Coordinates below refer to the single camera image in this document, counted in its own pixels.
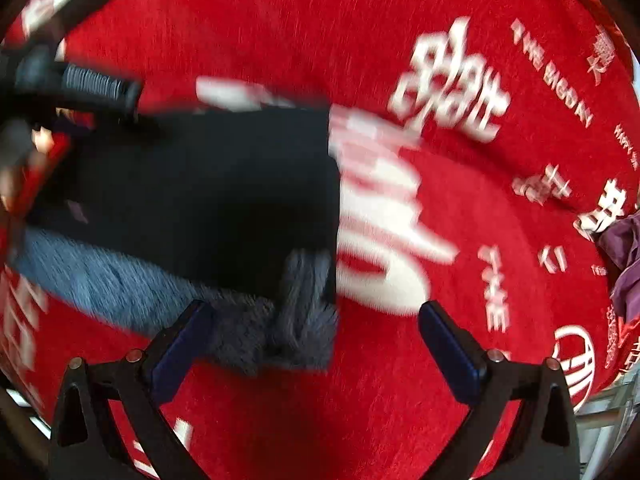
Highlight black pants with grey lining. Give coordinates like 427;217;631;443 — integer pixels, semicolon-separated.
10;104;345;377

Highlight red printed blanket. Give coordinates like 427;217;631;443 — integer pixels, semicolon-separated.
0;0;640;480

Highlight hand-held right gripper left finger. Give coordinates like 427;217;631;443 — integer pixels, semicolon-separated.
49;299;217;480

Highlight metal rack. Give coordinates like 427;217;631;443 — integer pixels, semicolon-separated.
575;374;640;480

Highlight purple cloth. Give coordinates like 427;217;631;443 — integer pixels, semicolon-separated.
595;209;640;322

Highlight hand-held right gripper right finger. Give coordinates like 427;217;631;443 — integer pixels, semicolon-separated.
418;301;581;480

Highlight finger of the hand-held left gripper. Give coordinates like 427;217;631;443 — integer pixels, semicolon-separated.
22;0;124;43

